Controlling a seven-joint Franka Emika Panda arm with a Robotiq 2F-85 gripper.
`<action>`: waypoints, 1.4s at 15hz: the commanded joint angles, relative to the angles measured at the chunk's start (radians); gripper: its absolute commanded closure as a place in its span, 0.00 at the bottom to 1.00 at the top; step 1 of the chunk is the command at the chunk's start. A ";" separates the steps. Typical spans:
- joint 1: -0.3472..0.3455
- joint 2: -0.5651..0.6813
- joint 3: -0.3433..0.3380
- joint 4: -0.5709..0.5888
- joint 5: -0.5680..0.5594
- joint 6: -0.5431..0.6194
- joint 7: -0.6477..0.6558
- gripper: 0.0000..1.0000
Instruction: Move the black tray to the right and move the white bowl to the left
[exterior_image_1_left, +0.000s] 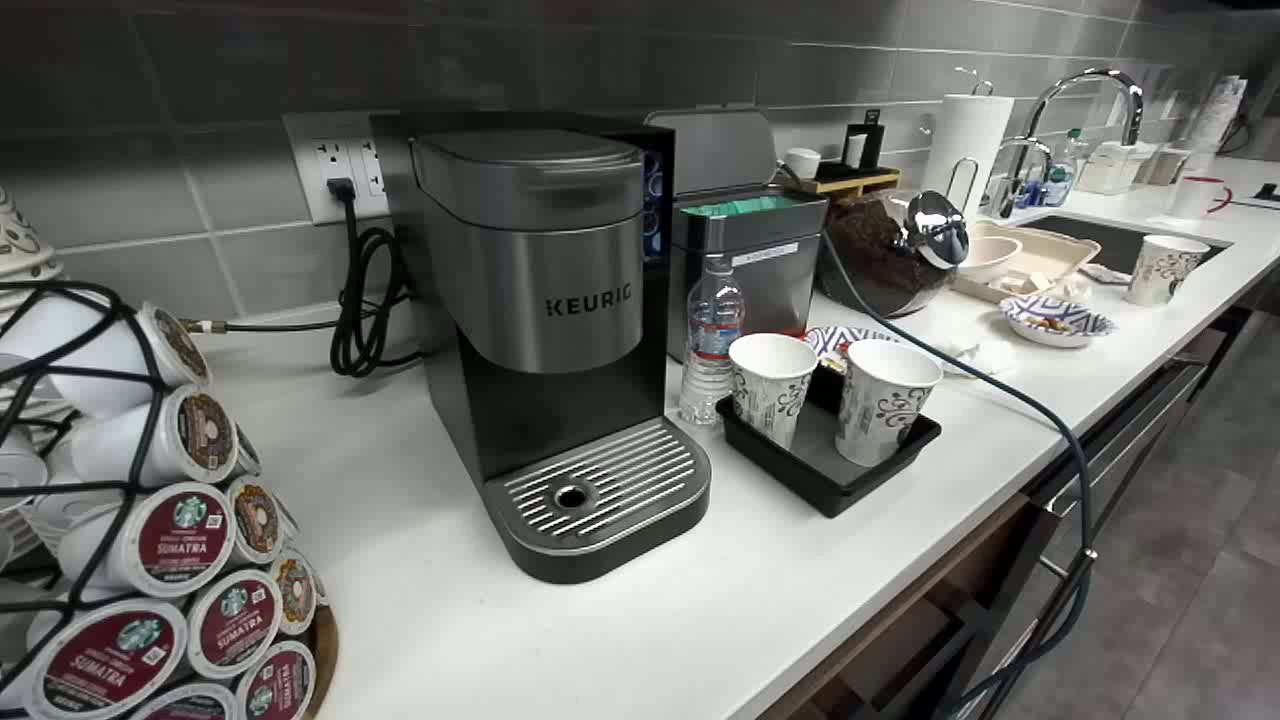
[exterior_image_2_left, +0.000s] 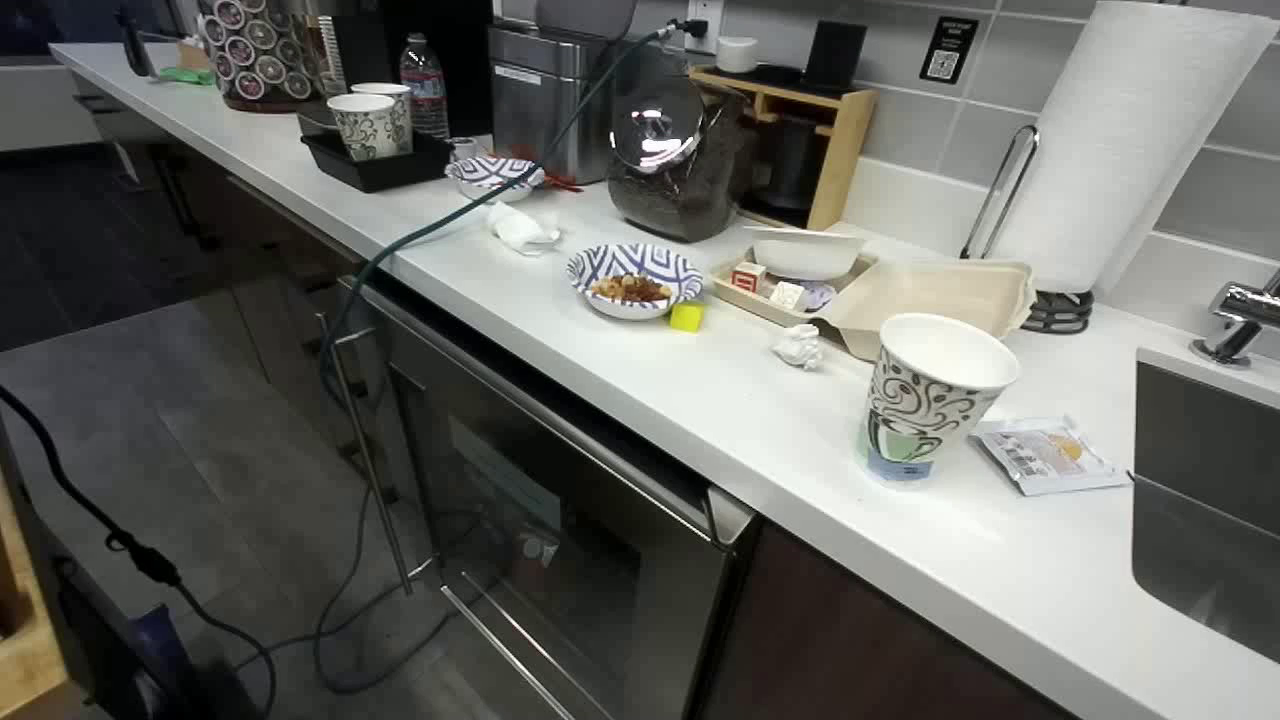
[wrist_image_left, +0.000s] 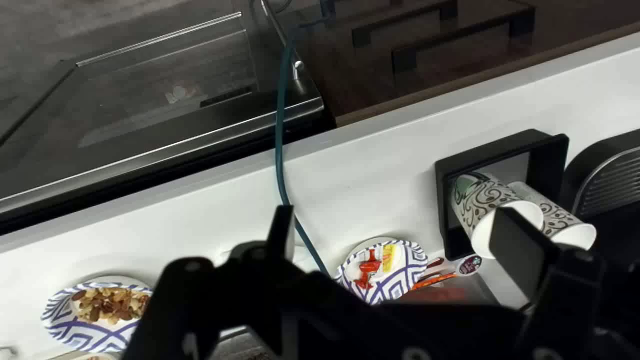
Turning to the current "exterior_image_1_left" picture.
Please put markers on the small white cup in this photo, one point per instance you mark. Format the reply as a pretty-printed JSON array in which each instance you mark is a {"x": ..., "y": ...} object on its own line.
[{"x": 802, "y": 162}]

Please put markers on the chrome paper towel holder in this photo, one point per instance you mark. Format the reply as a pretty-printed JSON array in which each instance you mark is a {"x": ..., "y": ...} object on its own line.
[{"x": 960, "y": 187}]

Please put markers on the white paper towel roll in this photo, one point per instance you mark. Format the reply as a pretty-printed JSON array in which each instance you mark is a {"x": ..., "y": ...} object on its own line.
[{"x": 967, "y": 132}]

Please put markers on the white K-cup red Starbucks lid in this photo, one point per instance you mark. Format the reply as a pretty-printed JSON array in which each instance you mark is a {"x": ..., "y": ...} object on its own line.
[
  {"x": 277, "y": 685},
  {"x": 181, "y": 539},
  {"x": 107, "y": 661},
  {"x": 232, "y": 627}
]

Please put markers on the silver box green top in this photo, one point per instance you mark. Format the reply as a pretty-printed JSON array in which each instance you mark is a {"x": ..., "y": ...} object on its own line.
[{"x": 782, "y": 265}]

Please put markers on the plain white ceramic bowl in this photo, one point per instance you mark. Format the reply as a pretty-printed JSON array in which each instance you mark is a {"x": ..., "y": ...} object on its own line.
[{"x": 993, "y": 248}]

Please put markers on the chrome faucet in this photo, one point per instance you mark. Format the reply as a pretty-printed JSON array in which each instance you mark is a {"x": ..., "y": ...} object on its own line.
[{"x": 1095, "y": 83}]

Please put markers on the black plastic tray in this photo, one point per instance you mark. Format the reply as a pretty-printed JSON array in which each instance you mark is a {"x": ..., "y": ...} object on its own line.
[{"x": 812, "y": 475}]

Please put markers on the clear plastic water bottle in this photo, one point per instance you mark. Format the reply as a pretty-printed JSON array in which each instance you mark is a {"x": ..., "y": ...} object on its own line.
[{"x": 714, "y": 322}]

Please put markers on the grey plastic box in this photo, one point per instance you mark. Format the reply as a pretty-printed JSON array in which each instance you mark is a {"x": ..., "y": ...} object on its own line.
[{"x": 714, "y": 144}]

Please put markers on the white wall outlet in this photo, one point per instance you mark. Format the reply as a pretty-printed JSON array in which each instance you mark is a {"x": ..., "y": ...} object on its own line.
[{"x": 315, "y": 154}]

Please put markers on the silver black Keurig coffee machine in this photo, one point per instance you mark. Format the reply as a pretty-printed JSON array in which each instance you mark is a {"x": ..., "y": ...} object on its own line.
[{"x": 560, "y": 294}]

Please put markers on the white mug red trim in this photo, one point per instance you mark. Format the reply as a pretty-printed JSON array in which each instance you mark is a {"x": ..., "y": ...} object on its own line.
[{"x": 1201, "y": 199}]

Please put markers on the white bowl with utensils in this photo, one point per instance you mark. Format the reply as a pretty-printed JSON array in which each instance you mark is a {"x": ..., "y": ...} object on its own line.
[{"x": 1041, "y": 254}]

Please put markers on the white K-cup brown lid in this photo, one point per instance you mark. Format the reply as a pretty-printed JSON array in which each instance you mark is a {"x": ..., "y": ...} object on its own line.
[
  {"x": 253, "y": 520},
  {"x": 298, "y": 592},
  {"x": 174, "y": 344},
  {"x": 200, "y": 434}
]

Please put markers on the patterned white paper cup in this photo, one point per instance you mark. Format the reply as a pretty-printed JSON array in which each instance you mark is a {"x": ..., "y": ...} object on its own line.
[
  {"x": 1163, "y": 272},
  {"x": 882, "y": 406},
  {"x": 769, "y": 393}
]

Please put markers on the black bottle set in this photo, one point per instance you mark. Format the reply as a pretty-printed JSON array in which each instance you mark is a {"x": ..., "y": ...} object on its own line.
[{"x": 864, "y": 143}]

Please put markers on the dark sink basin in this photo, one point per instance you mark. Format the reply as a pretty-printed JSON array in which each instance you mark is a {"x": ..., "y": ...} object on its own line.
[{"x": 1105, "y": 243}]

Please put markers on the white bowl blue pattern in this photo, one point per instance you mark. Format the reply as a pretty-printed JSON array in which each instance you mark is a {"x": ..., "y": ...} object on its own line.
[{"x": 1053, "y": 322}]

